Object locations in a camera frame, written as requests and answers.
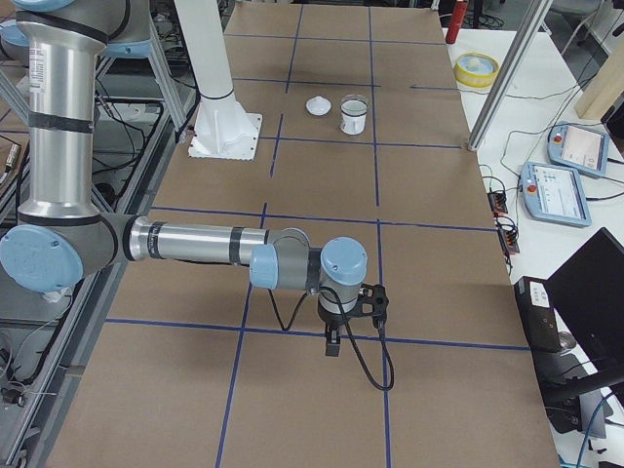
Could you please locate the yellow tape roll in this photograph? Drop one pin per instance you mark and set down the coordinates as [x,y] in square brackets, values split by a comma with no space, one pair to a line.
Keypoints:
[475,70]

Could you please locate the near teach pendant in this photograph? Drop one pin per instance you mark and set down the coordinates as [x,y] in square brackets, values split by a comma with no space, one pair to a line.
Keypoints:
[554,194]

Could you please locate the teach pendant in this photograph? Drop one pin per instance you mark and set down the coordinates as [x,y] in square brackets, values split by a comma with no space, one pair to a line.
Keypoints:
[554,194]
[578,147]

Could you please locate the red cylinder bottle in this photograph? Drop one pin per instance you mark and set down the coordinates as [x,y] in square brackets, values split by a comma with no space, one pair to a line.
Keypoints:
[456,20]

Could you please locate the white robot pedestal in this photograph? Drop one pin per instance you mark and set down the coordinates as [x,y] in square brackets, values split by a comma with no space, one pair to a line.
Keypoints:
[223,129]

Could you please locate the white blue-rimmed enamel cup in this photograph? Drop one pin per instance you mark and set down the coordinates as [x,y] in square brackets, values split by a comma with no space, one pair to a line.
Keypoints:
[352,125]

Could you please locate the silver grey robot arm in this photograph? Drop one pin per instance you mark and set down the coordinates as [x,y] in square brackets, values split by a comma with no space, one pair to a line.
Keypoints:
[62,237]

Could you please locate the white small bowl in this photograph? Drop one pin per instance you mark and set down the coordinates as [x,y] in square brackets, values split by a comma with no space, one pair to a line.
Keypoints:
[318,106]

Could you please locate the far teach pendant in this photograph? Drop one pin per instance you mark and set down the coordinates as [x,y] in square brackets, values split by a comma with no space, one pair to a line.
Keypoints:
[578,147]

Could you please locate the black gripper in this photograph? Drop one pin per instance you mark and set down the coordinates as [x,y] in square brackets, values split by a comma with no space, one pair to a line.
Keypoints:
[332,322]

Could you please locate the black laptop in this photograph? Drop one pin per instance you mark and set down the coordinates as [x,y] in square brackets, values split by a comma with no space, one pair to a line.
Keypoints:
[587,293]

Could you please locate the orange black connector block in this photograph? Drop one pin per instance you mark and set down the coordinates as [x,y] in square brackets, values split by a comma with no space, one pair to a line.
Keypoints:
[498,202]

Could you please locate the aluminium frame post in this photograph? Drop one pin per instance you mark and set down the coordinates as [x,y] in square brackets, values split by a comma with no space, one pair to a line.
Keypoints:
[536,13]

